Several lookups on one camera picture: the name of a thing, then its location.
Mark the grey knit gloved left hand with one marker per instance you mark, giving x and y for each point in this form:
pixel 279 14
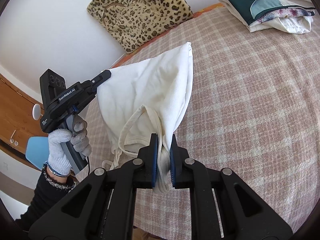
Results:
pixel 57 160

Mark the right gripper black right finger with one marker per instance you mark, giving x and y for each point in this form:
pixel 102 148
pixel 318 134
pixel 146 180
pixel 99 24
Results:
pixel 222 205

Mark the black sleeved left forearm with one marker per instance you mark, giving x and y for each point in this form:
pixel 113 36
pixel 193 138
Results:
pixel 49 190

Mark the white cotton pants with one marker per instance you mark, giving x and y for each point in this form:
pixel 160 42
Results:
pixel 147 97

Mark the cream folded garment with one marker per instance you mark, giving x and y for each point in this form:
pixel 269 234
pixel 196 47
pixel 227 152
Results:
pixel 295 25

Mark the pink plaid bed cover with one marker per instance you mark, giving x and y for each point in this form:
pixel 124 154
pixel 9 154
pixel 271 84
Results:
pixel 254 106

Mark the wooden cabinet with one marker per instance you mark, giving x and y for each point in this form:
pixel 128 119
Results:
pixel 16 121

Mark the orange bed sheet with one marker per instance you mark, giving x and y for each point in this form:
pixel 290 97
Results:
pixel 126 57

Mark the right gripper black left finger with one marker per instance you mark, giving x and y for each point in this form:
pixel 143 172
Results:
pixel 102 206

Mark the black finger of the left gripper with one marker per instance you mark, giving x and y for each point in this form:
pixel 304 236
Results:
pixel 101 78

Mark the blue chair seat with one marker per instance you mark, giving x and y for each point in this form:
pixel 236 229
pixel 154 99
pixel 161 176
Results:
pixel 37 151

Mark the white round knob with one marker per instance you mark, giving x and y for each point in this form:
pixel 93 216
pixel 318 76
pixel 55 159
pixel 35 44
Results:
pixel 36 112

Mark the leopard print cushion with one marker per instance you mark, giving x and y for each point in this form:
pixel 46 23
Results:
pixel 133 23

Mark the floral folded garment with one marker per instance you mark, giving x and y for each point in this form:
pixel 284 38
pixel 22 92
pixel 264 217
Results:
pixel 285 13

